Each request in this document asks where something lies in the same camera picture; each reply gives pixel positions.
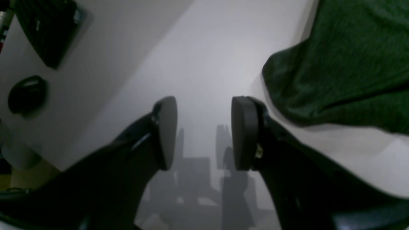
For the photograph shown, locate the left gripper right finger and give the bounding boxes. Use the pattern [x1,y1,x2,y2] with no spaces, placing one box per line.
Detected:
[231,96,409,230]

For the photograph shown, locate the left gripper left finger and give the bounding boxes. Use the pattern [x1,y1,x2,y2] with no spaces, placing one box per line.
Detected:
[1,96,178,230]

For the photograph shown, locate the dark green t-shirt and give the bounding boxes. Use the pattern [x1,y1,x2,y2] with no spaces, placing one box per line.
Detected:
[262,0,409,134]

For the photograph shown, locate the black oval knob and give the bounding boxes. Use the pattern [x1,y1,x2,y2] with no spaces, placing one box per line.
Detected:
[7,75,48,116]

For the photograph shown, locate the black mesh panel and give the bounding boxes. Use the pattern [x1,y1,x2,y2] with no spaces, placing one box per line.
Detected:
[14,0,86,69]

